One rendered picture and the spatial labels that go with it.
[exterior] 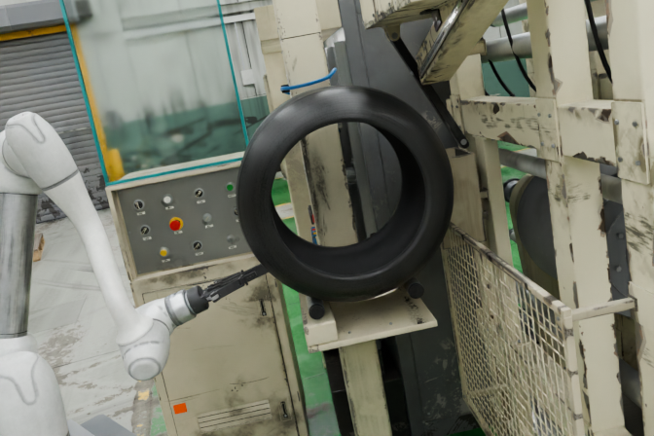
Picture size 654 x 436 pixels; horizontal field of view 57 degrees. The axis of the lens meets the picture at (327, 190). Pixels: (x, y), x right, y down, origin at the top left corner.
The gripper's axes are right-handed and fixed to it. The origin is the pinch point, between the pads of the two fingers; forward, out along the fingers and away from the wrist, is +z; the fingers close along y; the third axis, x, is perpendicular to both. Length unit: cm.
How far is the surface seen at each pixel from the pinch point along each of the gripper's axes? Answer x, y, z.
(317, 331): 20.0, -10.1, 9.2
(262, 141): -33.4, -10.3, 18.0
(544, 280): 64, 45, 90
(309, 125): -32.3, -12.9, 30.8
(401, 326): 29.7, -9.3, 30.7
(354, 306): 27.1, 12.6, 20.9
